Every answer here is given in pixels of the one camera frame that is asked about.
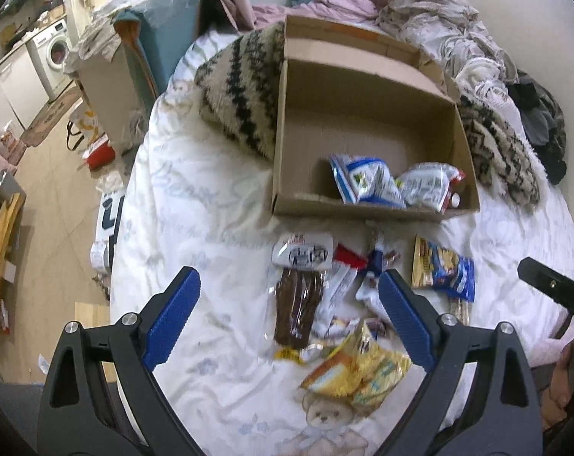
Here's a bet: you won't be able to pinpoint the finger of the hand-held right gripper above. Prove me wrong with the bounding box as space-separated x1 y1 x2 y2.
517 256 574 318

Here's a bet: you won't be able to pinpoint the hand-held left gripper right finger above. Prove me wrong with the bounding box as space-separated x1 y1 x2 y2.
378 268 544 456

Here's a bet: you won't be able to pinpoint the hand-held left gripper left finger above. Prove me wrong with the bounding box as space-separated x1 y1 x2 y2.
36 266 207 456

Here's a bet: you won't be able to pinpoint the beige wafer stick packet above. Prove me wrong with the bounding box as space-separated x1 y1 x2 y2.
446 297 473 326

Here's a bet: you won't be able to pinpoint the yellow snack bag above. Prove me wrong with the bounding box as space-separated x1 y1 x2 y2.
299 320 412 409

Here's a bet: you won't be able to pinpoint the small white brown packet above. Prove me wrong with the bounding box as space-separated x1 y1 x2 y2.
316 314 364 343

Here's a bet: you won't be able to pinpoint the blue yellow snack packet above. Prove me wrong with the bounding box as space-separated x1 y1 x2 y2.
430 242 476 302

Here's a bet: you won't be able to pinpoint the small blue white packet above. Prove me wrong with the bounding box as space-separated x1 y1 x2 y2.
365 230 402 290

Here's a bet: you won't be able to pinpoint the red white snack bar packet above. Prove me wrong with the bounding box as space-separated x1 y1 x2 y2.
330 243 369 309

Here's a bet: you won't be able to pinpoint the clear packet brown sticks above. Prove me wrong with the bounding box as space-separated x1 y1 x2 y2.
270 266 327 347

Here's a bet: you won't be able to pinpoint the small yellow candy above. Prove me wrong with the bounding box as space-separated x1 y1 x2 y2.
274 342 333 366

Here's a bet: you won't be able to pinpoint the white packet black print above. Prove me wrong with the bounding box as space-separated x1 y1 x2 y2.
272 232 336 269

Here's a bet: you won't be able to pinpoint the cardboard box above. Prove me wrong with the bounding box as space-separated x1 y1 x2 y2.
272 14 481 222

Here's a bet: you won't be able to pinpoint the person's right hand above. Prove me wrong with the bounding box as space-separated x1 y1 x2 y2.
546 342 574 433

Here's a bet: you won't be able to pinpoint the flat cardboard piece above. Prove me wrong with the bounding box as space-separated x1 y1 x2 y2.
73 301 112 328

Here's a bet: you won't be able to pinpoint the small white carton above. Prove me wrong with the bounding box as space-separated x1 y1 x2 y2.
91 242 112 271

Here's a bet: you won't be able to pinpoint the white blue printed bag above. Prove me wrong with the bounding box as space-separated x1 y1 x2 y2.
97 190 126 248

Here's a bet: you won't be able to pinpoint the white red packet in box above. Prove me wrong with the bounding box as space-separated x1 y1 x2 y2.
395 163 466 214

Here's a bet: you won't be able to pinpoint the blue white snack packet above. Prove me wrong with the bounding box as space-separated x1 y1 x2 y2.
330 153 408 209

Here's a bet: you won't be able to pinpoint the dark clothes pile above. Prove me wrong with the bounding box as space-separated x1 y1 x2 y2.
506 71 568 186

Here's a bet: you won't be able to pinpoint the red container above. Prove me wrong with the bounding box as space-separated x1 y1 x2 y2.
82 140 117 172

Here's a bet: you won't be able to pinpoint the yellow wooden chair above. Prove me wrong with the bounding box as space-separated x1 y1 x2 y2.
0 190 26 338

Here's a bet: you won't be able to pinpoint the white yellow tote bag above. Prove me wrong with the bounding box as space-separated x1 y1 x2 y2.
67 104 102 150

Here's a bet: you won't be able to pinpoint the brown floor rug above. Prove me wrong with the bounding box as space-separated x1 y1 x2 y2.
21 83 83 148

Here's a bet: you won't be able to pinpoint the fuzzy cream black patterned blanket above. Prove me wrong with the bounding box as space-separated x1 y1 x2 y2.
194 21 541 210

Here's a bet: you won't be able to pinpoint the white cabinet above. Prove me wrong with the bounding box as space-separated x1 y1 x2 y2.
0 47 50 134

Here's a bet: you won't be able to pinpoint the white washing machine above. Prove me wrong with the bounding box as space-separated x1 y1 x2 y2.
30 16 74 103

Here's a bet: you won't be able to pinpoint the white patterned towel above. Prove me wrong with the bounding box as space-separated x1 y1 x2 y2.
66 0 140 74

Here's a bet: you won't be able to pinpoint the white floral crumpled sheet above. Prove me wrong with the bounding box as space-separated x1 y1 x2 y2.
377 0 523 105

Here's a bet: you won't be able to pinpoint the beige pink garment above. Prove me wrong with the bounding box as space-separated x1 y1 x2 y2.
199 0 257 29

